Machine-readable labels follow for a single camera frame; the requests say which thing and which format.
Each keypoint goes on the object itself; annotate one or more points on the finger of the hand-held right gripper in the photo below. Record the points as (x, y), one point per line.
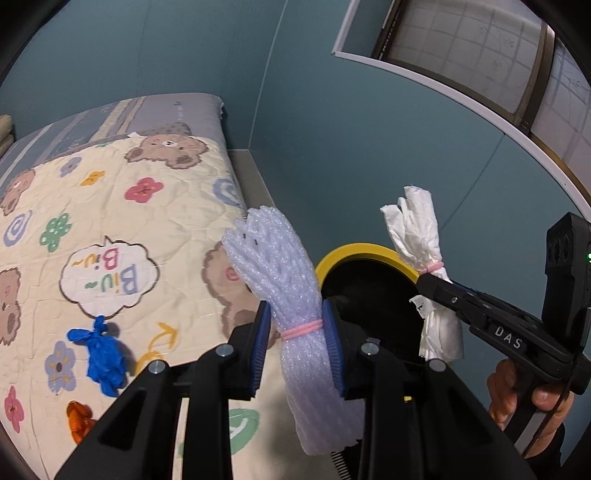
(473, 296)
(438, 290)

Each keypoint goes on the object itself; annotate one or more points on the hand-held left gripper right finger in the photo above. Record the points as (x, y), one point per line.
(332, 346)

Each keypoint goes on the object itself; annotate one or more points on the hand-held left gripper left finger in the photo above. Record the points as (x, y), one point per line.
(261, 341)

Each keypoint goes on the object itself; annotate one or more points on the purple foam net bundle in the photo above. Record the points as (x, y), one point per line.
(277, 277)

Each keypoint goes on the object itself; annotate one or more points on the white tissue bundle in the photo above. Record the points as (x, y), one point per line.
(415, 221)

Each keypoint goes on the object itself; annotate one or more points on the yellow rimmed trash bin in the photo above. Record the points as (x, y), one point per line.
(360, 251)

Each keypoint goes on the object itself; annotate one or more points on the person's right forearm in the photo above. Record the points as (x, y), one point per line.
(551, 464)

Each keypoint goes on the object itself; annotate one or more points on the person's right hand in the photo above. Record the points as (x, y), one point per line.
(501, 392)

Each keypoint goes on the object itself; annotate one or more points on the blue knotted glove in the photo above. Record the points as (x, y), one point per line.
(104, 360)

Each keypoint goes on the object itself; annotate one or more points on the bear printed quilt blanket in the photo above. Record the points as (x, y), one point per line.
(138, 230)

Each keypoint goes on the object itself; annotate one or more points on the orange knotted glove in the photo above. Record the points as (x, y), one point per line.
(81, 422)

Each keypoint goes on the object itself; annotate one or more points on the grey bed frame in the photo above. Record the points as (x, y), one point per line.
(251, 180)

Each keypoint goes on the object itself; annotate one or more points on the window with white frame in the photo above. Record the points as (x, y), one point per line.
(461, 37)

